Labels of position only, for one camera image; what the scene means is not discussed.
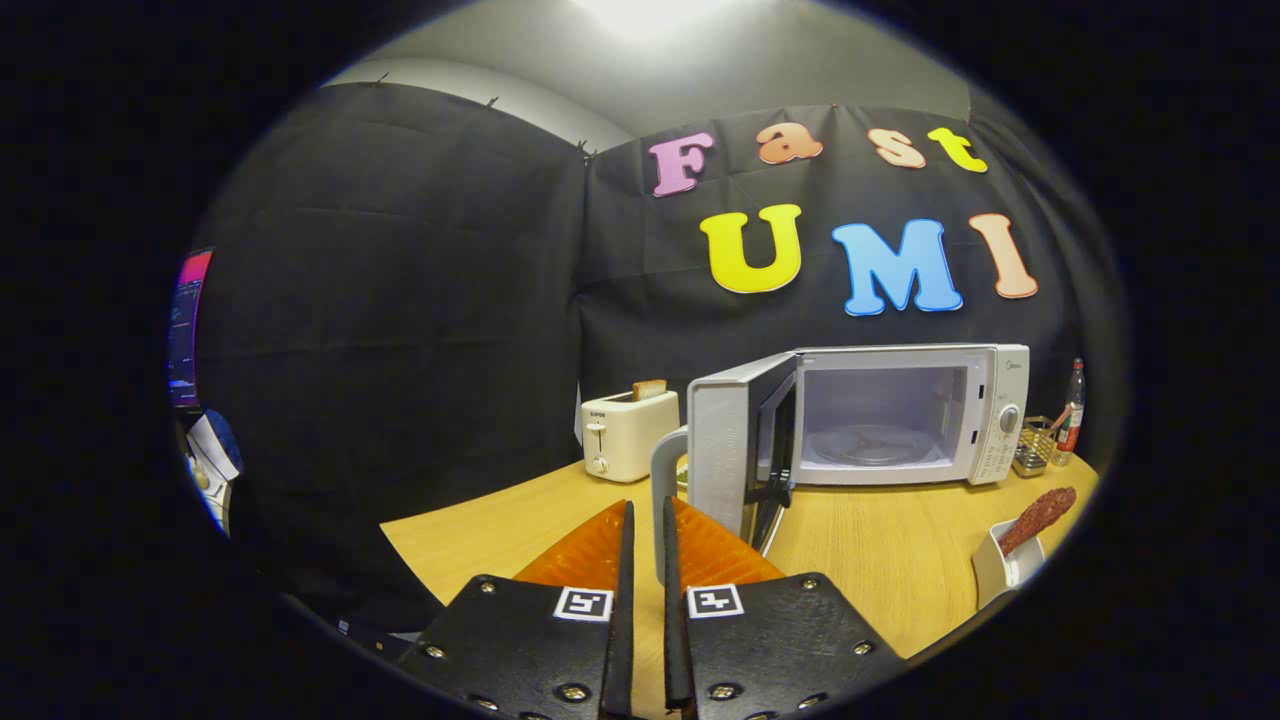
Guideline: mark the cream toaster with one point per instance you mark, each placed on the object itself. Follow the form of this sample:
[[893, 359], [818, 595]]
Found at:
[[630, 435]]

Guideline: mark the toast bread slice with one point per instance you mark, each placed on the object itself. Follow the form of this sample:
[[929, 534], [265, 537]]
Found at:
[[649, 390]]

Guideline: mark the clear plastic bottle red cap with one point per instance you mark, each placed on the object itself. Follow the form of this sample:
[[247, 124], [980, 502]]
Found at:
[[1074, 410]]

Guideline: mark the white toaster oven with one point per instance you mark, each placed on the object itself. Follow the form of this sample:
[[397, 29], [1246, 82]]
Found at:
[[720, 440]]

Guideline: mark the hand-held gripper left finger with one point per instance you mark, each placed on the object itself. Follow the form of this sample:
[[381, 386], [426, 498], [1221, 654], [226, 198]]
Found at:
[[622, 620]]

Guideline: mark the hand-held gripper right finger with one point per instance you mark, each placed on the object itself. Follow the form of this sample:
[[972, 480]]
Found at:
[[675, 640]]

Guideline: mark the computer monitor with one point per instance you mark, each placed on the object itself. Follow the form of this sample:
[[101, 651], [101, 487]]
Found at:
[[188, 330]]

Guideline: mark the red striped stick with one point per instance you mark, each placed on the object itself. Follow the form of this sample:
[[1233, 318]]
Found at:
[[1058, 418]]

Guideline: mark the white and blue object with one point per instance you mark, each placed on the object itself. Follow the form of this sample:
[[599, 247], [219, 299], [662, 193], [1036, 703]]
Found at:
[[215, 450]]

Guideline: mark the small white ribbed tray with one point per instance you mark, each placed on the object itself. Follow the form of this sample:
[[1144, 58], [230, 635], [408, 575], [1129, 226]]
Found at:
[[990, 575]]

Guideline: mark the reddish brown meat strip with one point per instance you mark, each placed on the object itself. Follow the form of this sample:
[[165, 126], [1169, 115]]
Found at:
[[1040, 515]]

